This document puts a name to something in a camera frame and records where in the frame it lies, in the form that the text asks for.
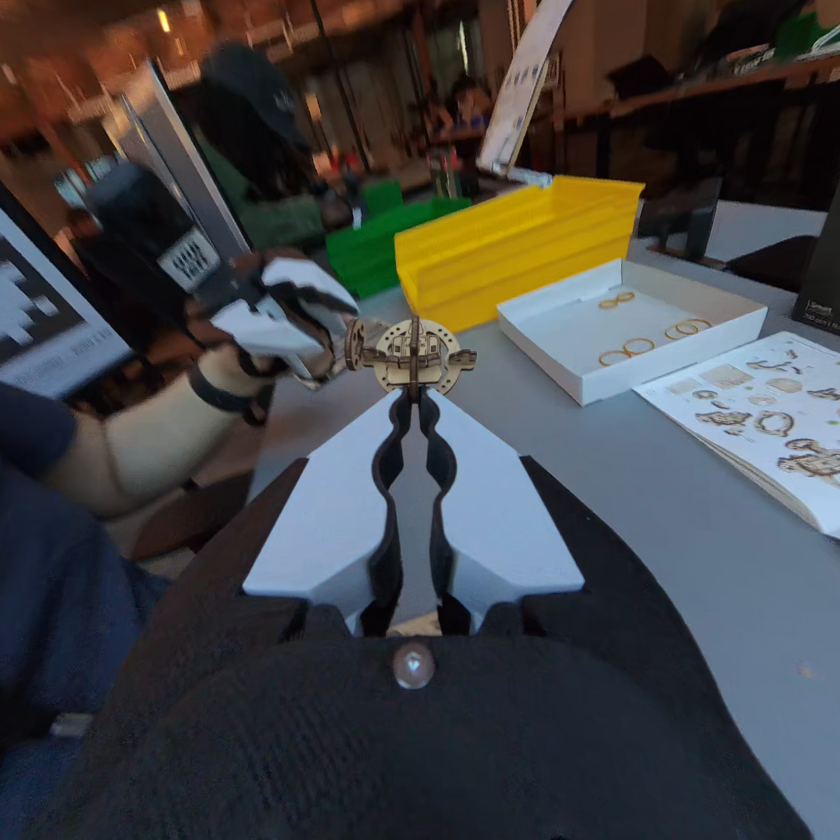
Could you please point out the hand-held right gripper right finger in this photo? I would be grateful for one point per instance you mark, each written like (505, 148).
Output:
(505, 525)

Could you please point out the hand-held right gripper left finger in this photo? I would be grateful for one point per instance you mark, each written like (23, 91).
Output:
(328, 525)

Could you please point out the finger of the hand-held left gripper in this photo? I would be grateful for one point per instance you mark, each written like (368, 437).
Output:
(269, 331)
(308, 279)

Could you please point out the wooden model axle assembly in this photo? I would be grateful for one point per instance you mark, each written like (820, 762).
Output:
(410, 358)

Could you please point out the person's left forearm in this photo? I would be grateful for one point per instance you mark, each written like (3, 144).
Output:
(144, 453)

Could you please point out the person's left hand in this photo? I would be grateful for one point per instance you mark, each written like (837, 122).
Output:
(223, 367)

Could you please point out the green plastic bin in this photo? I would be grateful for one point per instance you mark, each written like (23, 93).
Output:
(367, 253)

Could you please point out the grey panel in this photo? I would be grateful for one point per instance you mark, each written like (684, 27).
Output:
(184, 164)

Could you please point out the black wristband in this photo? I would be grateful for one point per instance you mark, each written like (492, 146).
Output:
(216, 397)

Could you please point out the black and white pattern board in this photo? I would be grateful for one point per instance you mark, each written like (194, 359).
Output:
(39, 308)

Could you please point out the yellow plastic bin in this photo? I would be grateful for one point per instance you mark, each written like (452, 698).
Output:
(499, 256)

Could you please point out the group of tan rings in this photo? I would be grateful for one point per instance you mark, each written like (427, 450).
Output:
(627, 349)

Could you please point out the white cardboard box tray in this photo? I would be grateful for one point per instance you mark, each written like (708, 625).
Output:
(590, 328)

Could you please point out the printed instruction booklet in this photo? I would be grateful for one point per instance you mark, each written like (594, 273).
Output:
(741, 407)

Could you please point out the person's dark blue clothing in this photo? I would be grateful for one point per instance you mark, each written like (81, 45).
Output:
(52, 590)

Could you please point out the white sign board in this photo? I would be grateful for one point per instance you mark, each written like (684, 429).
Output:
(522, 85)

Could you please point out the black stand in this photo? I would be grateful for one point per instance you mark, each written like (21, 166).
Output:
(682, 216)

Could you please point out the black box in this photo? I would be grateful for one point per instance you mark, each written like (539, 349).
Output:
(820, 275)

